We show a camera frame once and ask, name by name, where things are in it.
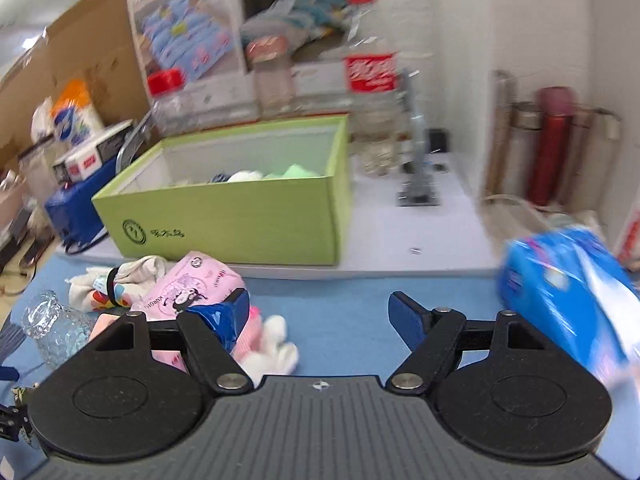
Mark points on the pink sponge block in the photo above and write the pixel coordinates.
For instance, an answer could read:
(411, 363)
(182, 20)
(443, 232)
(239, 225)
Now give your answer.
(102, 324)

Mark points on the brown cardboard box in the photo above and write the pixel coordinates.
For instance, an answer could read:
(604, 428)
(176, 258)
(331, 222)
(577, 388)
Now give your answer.
(90, 50)

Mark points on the cola bottle with red cap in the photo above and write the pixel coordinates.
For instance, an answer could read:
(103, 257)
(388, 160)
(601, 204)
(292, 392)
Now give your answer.
(370, 70)

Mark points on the clear glass pitcher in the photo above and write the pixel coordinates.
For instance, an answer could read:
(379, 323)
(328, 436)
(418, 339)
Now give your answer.
(55, 330)

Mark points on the green cardboard box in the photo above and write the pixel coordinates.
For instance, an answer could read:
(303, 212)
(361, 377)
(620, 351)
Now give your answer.
(225, 220)

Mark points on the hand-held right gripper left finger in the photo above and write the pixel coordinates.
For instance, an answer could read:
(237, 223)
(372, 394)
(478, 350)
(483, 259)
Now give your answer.
(239, 305)

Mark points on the blue bedding poster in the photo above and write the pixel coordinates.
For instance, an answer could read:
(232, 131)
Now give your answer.
(185, 30)

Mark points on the brown thermos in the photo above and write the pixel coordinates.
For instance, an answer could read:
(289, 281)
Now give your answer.
(500, 135)

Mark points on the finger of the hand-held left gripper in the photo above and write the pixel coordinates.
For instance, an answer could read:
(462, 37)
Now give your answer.
(12, 420)

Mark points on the white box with red label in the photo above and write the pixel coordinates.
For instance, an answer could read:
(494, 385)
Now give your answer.
(87, 160)

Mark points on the white plastic bag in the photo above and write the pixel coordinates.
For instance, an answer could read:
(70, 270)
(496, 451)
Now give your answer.
(40, 120)

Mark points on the clear jar with red lid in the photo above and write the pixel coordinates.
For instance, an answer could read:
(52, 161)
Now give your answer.
(170, 110)

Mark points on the white dotted cloth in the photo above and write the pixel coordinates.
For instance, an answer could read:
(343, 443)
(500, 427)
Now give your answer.
(145, 267)

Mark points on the blue glossy wrapper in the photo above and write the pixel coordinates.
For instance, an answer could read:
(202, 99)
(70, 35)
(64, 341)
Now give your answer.
(215, 322)

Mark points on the grey thermos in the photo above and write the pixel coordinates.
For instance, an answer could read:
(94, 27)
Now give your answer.
(585, 160)

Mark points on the blue printed tablecloth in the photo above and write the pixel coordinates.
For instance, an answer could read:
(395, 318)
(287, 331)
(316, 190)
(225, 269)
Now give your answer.
(350, 305)

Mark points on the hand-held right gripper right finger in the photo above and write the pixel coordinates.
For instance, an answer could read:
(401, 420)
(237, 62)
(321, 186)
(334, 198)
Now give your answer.
(405, 320)

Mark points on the white soft item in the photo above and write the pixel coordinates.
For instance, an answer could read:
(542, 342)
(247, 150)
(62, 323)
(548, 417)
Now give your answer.
(245, 176)

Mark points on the grey metal bracket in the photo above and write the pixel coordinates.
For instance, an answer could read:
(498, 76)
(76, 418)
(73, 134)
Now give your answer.
(417, 160)
(134, 140)

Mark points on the red thermos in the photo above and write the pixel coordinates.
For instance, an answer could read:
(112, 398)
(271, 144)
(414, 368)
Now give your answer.
(550, 160)

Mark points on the beige thermos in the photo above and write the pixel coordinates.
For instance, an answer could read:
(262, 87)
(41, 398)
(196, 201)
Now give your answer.
(524, 160)

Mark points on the white and pink plush toy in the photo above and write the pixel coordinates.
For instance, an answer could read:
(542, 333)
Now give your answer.
(272, 345)

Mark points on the orange and blue bag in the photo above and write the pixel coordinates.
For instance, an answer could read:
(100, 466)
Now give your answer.
(75, 110)

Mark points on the blue tissue pack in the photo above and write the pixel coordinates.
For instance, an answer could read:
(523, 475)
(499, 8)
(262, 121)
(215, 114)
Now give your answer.
(550, 285)

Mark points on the clear jar with pink lid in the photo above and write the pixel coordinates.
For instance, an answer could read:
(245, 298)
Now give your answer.
(272, 85)

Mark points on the tall clear plastic container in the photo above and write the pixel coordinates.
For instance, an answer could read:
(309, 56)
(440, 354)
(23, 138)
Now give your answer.
(37, 170)

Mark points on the pink tissue pack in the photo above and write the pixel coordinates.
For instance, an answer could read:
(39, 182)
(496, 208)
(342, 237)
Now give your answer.
(195, 280)

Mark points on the blue power supply box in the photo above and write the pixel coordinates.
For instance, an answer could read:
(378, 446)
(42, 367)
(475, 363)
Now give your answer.
(75, 205)

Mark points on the light green soft item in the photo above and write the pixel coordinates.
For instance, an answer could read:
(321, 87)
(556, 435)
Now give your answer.
(295, 170)

